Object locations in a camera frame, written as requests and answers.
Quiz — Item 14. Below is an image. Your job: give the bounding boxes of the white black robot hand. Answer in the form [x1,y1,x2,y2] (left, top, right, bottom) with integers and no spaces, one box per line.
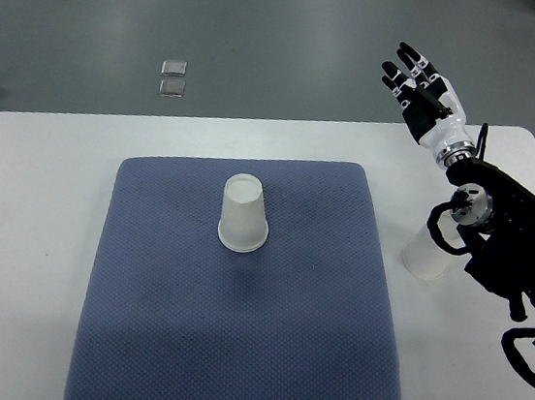
[382,42,478,169]

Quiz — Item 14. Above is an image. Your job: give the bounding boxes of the white paper cup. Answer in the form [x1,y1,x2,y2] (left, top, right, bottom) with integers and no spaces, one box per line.
[401,224,455,282]
[217,173,268,253]

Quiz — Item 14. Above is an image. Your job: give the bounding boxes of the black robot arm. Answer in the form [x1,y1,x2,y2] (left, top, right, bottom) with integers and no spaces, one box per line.
[426,153,535,389]

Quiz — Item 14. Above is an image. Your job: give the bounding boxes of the white paper cup on mat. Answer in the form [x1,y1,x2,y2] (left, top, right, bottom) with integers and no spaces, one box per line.
[217,173,268,253]

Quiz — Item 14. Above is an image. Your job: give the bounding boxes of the upper metal floor plate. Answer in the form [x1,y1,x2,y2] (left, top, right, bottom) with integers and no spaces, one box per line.
[161,59,187,77]

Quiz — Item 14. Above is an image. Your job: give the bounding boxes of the blue textured fabric mat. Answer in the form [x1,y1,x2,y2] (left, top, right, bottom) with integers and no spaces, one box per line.
[64,157,401,400]

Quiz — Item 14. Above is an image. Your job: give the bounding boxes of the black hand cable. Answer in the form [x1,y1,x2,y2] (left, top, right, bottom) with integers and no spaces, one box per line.
[471,121,490,162]

